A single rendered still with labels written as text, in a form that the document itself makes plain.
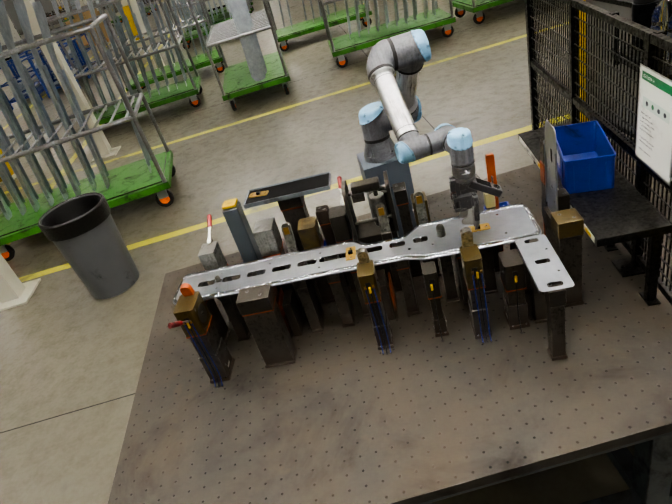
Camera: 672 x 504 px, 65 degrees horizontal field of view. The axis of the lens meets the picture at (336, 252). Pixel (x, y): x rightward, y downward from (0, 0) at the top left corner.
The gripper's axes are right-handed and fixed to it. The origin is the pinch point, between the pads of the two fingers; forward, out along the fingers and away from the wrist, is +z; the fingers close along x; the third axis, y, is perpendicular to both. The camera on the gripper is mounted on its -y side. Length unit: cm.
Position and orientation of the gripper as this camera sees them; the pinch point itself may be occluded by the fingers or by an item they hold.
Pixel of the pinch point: (477, 224)
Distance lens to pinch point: 191.1
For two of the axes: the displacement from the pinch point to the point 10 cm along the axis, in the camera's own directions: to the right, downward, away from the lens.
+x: -0.1, 5.6, -8.3
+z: 2.5, 8.0, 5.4
